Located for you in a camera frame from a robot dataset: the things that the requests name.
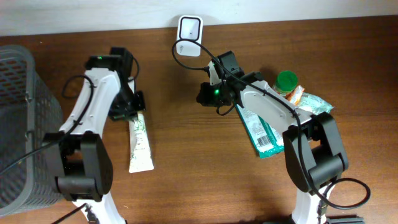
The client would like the green lid jar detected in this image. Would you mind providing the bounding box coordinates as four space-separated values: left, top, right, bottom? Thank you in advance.
272 70 299 98

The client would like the white cream tube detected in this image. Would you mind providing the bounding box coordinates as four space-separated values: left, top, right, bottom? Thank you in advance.
129 112 154 174

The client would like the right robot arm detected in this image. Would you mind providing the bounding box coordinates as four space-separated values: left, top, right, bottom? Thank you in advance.
197 52 364 223

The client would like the light green snack packet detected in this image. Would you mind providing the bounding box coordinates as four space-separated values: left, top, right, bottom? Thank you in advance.
297 93 333 115

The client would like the grey plastic mesh basket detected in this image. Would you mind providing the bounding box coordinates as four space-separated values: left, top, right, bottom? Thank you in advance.
1 45 63 217

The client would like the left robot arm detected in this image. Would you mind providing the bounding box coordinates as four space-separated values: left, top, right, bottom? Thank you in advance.
43 47 146 223

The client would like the white barcode scanner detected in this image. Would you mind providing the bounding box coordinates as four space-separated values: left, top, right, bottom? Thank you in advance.
177 15 203 57

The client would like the orange tissue pack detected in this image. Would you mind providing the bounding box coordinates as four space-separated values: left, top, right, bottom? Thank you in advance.
286 85 305 105

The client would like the green wipes pack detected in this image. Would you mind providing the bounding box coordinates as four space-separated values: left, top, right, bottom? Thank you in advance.
236 105 284 159

